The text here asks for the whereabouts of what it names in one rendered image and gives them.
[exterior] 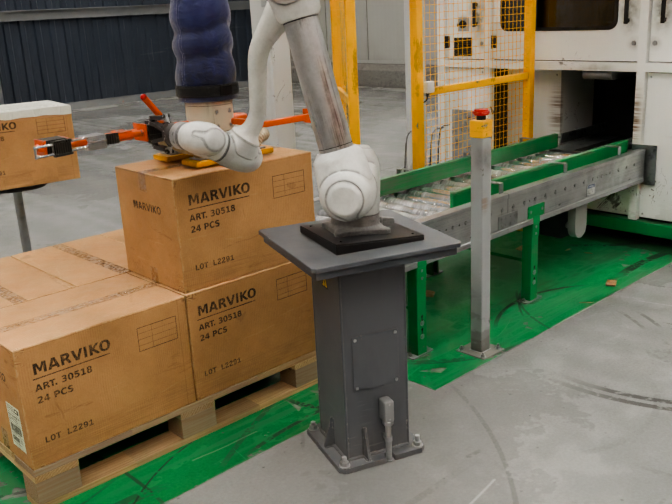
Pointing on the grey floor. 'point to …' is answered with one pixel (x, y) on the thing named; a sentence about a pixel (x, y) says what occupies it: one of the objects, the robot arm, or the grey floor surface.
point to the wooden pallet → (192, 426)
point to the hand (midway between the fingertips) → (147, 131)
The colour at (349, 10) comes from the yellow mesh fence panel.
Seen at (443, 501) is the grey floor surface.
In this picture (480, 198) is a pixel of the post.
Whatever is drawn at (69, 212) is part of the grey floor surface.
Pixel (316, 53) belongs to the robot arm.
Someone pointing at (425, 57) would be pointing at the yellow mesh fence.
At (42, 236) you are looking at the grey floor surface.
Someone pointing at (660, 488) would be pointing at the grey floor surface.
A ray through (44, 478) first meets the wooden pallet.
